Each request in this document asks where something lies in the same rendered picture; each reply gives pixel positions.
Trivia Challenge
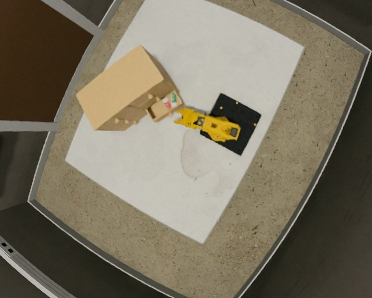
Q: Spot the white eraser with green sleeve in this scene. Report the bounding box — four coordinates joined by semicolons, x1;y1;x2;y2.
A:
171;93;177;108

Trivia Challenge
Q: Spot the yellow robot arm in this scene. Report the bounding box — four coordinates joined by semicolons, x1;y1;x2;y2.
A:
185;112;240;142

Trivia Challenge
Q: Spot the tan wooden chest of drawers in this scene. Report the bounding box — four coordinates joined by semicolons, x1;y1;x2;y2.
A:
76;44;180;131

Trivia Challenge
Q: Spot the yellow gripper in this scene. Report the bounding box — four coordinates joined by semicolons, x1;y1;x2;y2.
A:
174;108;195;125

